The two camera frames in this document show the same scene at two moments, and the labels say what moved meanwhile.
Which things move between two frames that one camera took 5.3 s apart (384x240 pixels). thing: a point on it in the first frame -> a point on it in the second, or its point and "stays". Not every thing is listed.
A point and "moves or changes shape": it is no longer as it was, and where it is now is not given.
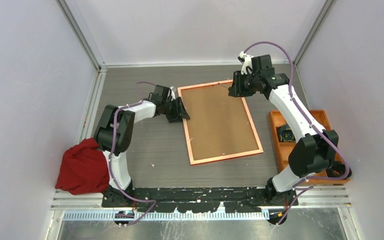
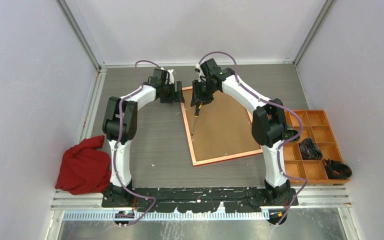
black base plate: x=197 y=199 stays
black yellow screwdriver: x=223 y=85 moves or changes shape
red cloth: x=84 y=168 stays
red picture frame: x=220 y=127 stays
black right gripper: x=237 y=90 -> x=196 y=95
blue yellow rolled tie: x=285 y=133 stays
